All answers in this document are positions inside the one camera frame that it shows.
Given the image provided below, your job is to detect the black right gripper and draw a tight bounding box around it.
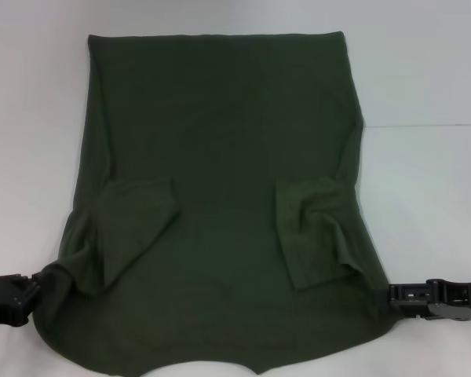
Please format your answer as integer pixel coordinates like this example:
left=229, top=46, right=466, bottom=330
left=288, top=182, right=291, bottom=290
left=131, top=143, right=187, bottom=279
left=376, top=278, right=471, bottom=322

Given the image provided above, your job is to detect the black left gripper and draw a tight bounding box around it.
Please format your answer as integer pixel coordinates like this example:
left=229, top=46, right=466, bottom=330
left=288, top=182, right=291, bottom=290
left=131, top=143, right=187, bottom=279
left=0, top=273, right=42, bottom=327

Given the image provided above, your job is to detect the dark green shirt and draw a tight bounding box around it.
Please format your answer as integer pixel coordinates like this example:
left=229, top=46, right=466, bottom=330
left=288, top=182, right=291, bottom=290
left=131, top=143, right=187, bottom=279
left=30, top=31, right=396, bottom=376

